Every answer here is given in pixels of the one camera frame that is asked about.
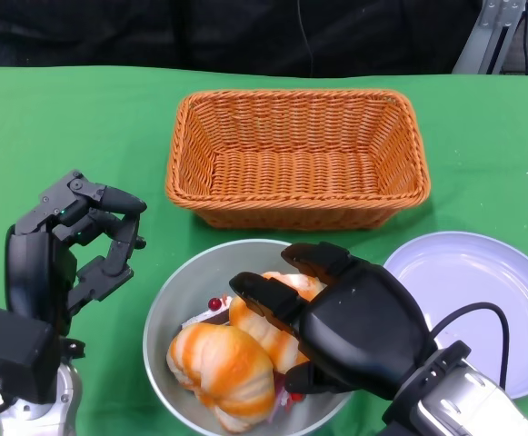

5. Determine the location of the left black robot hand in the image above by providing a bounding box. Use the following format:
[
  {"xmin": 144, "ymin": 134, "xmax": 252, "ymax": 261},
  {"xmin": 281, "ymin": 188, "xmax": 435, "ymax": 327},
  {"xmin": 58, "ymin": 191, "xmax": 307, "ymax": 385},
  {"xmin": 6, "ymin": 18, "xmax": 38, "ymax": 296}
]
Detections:
[{"xmin": 4, "ymin": 170, "xmax": 149, "ymax": 338}]

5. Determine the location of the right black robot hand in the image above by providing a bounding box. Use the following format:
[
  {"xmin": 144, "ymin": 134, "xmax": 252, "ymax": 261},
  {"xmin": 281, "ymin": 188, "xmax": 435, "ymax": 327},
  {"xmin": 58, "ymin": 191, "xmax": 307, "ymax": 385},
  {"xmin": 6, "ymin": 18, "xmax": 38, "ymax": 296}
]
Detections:
[{"xmin": 229, "ymin": 242, "xmax": 438, "ymax": 401}]

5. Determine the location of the orange striped bread roll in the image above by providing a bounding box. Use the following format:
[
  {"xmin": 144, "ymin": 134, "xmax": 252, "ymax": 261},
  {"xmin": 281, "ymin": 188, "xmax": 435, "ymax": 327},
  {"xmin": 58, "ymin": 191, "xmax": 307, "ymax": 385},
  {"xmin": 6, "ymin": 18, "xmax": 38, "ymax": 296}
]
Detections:
[
  {"xmin": 166, "ymin": 322, "xmax": 277, "ymax": 433},
  {"xmin": 229, "ymin": 271, "xmax": 326, "ymax": 370}
]

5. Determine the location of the grey metal bowl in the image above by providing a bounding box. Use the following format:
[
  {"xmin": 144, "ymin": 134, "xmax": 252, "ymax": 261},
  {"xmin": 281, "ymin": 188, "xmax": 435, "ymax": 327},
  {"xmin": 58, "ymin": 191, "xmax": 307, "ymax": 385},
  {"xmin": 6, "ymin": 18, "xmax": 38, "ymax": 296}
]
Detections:
[{"xmin": 143, "ymin": 239, "xmax": 355, "ymax": 436}]

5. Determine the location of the lilac round plate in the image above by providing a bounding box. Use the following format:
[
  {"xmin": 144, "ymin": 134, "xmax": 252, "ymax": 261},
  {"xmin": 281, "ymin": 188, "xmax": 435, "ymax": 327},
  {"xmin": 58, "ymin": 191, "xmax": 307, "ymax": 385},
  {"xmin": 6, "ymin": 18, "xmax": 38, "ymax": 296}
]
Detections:
[{"xmin": 383, "ymin": 231, "xmax": 528, "ymax": 400}]

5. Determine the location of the chocolate cake slice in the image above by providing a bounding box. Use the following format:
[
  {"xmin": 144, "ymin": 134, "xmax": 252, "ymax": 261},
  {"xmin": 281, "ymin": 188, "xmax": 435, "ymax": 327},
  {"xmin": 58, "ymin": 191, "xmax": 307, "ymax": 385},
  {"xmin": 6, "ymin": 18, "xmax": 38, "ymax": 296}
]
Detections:
[{"xmin": 180, "ymin": 294, "xmax": 234, "ymax": 329}]

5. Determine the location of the orange wicker basket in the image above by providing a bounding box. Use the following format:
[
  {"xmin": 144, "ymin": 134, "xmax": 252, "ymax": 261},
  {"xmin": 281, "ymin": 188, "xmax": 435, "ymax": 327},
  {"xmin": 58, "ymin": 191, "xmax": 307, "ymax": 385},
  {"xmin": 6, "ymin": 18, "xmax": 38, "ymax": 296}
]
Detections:
[{"xmin": 165, "ymin": 89, "xmax": 431, "ymax": 231}]

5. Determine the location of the green tablecloth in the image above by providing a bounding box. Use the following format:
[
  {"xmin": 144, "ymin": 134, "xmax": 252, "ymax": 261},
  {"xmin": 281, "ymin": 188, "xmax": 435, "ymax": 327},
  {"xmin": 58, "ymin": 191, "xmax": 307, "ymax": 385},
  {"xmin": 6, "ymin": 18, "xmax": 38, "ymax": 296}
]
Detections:
[{"xmin": 0, "ymin": 65, "xmax": 528, "ymax": 436}]

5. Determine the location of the black backdrop cloth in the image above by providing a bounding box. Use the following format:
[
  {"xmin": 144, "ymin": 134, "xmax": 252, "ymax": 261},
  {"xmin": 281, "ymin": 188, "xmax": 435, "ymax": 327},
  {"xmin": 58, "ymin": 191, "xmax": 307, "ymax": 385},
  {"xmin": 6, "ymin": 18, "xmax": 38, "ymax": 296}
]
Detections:
[{"xmin": 0, "ymin": 0, "xmax": 485, "ymax": 82}]

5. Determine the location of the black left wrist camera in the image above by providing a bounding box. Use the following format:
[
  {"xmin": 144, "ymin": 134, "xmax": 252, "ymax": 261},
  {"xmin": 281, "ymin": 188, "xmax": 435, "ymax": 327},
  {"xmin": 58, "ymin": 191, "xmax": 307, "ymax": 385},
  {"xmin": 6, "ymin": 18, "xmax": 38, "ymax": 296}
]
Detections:
[{"xmin": 0, "ymin": 306, "xmax": 60, "ymax": 405}]

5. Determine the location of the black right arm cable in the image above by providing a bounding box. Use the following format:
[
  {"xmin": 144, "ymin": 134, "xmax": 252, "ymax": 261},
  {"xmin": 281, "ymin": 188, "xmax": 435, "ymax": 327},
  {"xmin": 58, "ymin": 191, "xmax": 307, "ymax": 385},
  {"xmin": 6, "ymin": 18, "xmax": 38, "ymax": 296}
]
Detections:
[{"xmin": 426, "ymin": 302, "xmax": 513, "ymax": 392}]

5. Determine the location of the black hanging cable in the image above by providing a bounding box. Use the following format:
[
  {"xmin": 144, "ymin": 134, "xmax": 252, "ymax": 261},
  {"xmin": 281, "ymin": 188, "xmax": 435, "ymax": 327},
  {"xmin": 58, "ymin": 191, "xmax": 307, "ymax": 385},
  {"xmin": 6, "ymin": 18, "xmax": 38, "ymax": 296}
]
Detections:
[{"xmin": 295, "ymin": 0, "xmax": 315, "ymax": 77}]

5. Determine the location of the aluminium frame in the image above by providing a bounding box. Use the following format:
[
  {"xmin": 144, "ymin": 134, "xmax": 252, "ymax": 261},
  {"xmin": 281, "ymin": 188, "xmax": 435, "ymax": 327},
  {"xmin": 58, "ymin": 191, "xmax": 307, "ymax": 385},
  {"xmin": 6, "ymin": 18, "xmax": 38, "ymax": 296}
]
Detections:
[{"xmin": 452, "ymin": 0, "xmax": 528, "ymax": 76}]

